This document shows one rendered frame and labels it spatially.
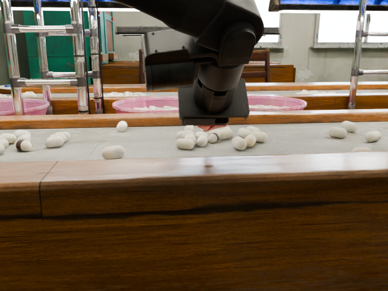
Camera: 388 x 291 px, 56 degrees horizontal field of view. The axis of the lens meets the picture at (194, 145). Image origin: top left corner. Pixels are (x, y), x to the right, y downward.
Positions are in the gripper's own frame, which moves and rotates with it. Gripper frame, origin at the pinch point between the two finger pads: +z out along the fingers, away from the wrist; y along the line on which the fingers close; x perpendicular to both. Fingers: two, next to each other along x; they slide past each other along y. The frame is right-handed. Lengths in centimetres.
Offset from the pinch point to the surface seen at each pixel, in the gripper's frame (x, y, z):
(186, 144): 1.0, 3.1, 4.9
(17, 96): -20, 41, 22
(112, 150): 3.7, 15.4, 1.1
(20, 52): -226, 145, 261
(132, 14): -375, 39, 356
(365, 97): -34, -62, 45
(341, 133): -2.5, -28.6, 8.7
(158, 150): 1.5, 8.0, 6.3
